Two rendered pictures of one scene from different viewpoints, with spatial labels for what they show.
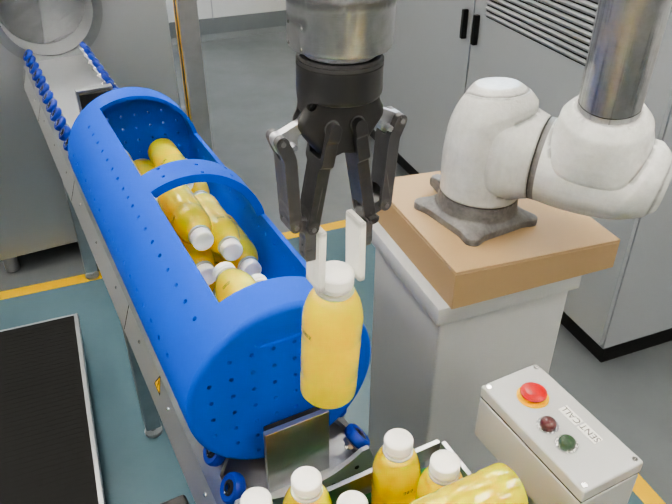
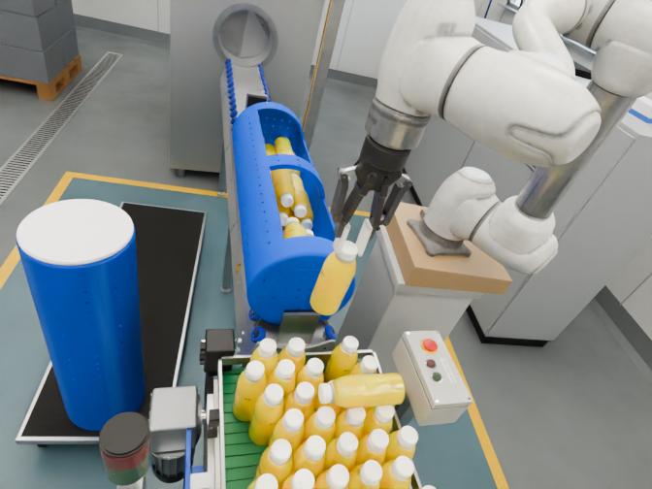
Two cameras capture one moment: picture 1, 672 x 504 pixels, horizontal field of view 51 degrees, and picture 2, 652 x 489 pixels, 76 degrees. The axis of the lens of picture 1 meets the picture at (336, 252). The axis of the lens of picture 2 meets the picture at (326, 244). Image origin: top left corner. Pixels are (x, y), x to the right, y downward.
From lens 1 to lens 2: 0.09 m
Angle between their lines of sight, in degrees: 5
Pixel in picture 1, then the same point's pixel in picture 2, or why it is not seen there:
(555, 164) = (490, 228)
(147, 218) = (262, 180)
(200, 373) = (262, 272)
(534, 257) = (461, 274)
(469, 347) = (407, 309)
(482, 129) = (458, 195)
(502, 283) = (438, 281)
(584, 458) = (442, 388)
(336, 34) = (390, 133)
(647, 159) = (542, 244)
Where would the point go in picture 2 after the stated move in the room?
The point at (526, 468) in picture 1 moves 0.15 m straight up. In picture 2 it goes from (411, 381) to (436, 344)
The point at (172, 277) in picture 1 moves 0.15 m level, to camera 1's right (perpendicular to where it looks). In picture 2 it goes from (265, 216) to (317, 236)
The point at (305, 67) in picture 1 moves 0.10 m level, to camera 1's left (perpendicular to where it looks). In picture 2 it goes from (369, 143) to (308, 121)
